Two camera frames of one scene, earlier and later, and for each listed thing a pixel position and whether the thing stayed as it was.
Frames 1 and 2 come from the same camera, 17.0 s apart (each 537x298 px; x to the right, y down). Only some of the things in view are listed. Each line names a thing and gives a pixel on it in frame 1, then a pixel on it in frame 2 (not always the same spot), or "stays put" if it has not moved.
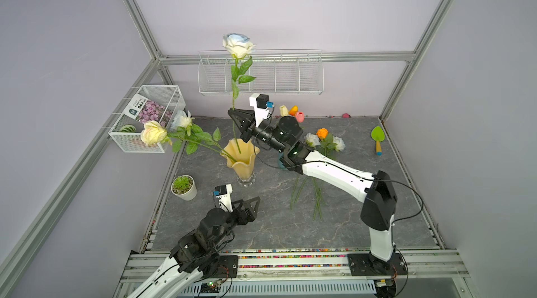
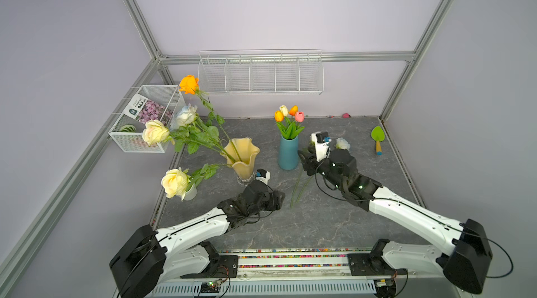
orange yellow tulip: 294,110 stays put
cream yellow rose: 153,133 stays put
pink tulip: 300,117 stays put
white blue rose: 240,46 → 187,129
